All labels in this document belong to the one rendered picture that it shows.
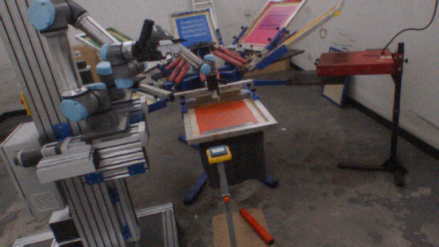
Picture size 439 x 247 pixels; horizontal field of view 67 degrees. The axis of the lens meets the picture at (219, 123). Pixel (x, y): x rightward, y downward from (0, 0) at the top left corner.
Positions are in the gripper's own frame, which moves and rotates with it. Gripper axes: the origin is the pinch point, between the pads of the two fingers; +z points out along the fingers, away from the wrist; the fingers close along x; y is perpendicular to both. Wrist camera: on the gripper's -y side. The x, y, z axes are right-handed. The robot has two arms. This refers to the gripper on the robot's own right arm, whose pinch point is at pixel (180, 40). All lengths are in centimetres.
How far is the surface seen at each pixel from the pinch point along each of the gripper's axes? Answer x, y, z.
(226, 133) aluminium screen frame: -66, 61, -4
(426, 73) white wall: -225, 58, 150
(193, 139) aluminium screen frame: -58, 62, -23
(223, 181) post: -48, 85, -4
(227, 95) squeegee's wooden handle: -124, 49, -17
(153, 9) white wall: -470, -50, -235
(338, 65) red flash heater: -160, 36, 68
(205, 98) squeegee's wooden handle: -117, 49, -33
